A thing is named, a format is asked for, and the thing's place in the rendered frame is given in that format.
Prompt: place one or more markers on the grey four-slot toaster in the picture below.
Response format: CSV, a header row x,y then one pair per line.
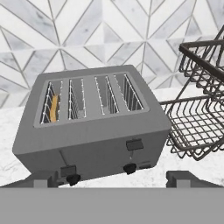
x,y
96,140

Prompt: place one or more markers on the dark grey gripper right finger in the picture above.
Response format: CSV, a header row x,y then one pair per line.
x,y
181,178

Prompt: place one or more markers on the dark grey toaster lever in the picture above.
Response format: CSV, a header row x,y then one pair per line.
x,y
134,144
68,170

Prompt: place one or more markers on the black toaster knob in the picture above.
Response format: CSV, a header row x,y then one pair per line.
x,y
73,179
129,168

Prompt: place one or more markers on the slice of toasted bread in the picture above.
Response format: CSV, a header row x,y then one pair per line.
x,y
54,108

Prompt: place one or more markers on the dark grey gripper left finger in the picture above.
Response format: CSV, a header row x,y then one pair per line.
x,y
43,178

